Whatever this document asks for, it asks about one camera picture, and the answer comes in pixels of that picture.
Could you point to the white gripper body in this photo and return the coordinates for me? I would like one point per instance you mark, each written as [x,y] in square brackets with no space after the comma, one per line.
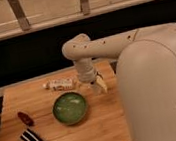
[86,73]

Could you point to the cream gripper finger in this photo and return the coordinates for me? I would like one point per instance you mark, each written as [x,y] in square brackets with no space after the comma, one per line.
[98,84]

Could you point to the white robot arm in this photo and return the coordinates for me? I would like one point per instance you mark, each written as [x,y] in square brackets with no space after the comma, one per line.
[146,76]

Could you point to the green ceramic bowl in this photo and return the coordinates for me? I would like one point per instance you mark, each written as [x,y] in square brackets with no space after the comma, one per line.
[70,108]

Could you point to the left metal bracket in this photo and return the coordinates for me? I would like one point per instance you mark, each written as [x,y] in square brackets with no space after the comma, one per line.
[19,14]

